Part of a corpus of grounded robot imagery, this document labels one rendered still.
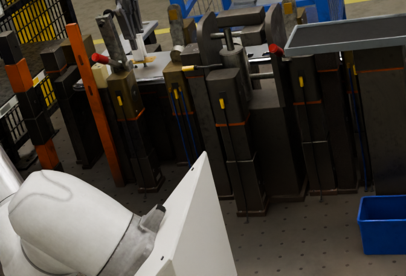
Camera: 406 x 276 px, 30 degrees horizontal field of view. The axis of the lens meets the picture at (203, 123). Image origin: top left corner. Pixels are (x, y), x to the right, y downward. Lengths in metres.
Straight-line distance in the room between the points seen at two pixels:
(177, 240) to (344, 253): 0.53
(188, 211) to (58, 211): 0.26
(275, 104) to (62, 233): 0.64
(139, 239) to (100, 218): 0.09
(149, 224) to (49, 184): 0.21
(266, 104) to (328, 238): 0.35
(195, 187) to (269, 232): 0.43
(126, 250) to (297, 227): 0.51
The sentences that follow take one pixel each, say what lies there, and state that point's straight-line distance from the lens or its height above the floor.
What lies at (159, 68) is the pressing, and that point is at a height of 1.00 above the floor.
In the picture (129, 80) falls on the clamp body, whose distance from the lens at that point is 2.00.
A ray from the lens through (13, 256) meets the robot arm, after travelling 1.67.
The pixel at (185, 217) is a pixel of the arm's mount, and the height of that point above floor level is 1.02.
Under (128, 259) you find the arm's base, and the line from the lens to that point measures 1.48.
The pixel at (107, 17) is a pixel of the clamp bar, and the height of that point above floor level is 1.21.
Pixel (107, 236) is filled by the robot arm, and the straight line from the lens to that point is 1.48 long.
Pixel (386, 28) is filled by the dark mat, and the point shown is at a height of 1.16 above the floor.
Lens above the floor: 1.73
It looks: 25 degrees down
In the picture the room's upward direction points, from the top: 14 degrees counter-clockwise
